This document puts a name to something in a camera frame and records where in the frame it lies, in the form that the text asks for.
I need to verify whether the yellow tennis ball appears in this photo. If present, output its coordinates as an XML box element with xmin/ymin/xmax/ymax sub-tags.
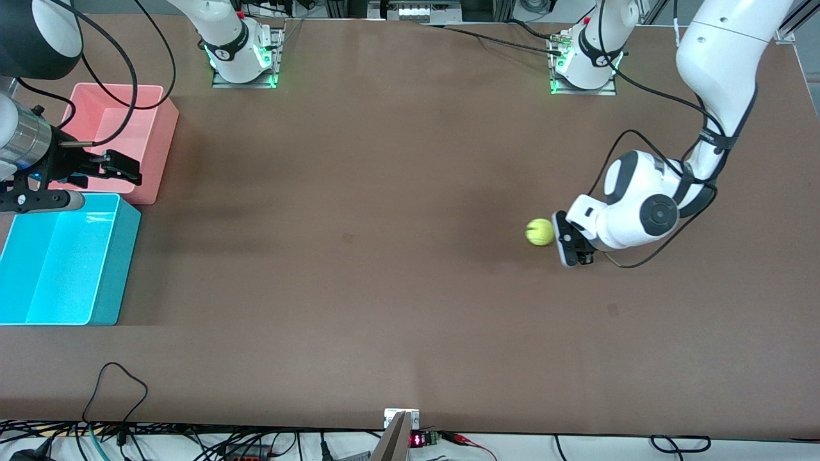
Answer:
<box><xmin>525</xmin><ymin>218</ymin><xmax>555</xmax><ymax>248</ymax></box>

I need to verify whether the pink plastic bin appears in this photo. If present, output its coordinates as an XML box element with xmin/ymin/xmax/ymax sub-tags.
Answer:
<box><xmin>37</xmin><ymin>83</ymin><xmax>180</xmax><ymax>206</ymax></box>

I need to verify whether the blue plastic bin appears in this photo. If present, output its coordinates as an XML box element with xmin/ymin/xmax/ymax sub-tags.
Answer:
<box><xmin>0</xmin><ymin>192</ymin><xmax>142</xmax><ymax>327</ymax></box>

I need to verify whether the silver metal mounting plate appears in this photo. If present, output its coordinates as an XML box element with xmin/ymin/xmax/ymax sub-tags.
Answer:
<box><xmin>383</xmin><ymin>408</ymin><xmax>422</xmax><ymax>431</ymax></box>

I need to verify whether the white power strip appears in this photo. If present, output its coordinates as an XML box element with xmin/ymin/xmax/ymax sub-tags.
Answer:
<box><xmin>368</xmin><ymin>0</ymin><xmax>463</xmax><ymax>24</ymax></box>

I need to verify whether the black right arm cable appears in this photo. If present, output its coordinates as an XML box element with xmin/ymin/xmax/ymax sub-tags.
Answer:
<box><xmin>12</xmin><ymin>0</ymin><xmax>177</xmax><ymax>149</ymax></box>

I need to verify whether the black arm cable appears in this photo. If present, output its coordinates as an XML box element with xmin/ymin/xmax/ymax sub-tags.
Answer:
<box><xmin>12</xmin><ymin>0</ymin><xmax>177</xmax><ymax>149</ymax></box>
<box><xmin>586</xmin><ymin>0</ymin><xmax>739</xmax><ymax>270</ymax></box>

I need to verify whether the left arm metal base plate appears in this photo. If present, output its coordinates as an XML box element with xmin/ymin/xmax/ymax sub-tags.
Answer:
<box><xmin>549</xmin><ymin>31</ymin><xmax>619</xmax><ymax>97</ymax></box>

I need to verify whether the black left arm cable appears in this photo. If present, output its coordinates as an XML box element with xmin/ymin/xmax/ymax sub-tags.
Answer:
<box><xmin>586</xmin><ymin>0</ymin><xmax>739</xmax><ymax>270</ymax></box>

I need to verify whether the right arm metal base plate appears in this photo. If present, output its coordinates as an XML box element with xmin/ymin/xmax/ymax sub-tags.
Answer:
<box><xmin>211</xmin><ymin>26</ymin><xmax>285</xmax><ymax>90</ymax></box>

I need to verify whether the looped thin black cable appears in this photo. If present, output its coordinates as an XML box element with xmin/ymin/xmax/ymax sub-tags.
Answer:
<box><xmin>81</xmin><ymin>362</ymin><xmax>150</xmax><ymax>444</ymax></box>

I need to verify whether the short black base cable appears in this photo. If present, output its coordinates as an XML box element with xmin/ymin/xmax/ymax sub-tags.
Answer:
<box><xmin>508</xmin><ymin>18</ymin><xmax>557</xmax><ymax>40</ymax></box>

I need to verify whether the long black base cable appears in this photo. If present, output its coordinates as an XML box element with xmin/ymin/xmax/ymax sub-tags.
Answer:
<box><xmin>420</xmin><ymin>23</ymin><xmax>566</xmax><ymax>56</ymax></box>

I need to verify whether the black coiled cable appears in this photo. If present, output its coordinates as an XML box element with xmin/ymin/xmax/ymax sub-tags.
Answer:
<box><xmin>650</xmin><ymin>435</ymin><xmax>712</xmax><ymax>454</ymax></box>

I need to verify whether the red clip lead wire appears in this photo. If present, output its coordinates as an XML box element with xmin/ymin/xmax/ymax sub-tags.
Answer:
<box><xmin>441</xmin><ymin>432</ymin><xmax>499</xmax><ymax>461</ymax></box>

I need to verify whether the grey camera mount bar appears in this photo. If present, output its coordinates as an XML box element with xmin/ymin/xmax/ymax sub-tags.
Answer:
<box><xmin>368</xmin><ymin>411</ymin><xmax>413</xmax><ymax>461</ymax></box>

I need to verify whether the aluminium profile rail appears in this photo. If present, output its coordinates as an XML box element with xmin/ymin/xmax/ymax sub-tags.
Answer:
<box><xmin>785</xmin><ymin>0</ymin><xmax>820</xmax><ymax>34</ymax></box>

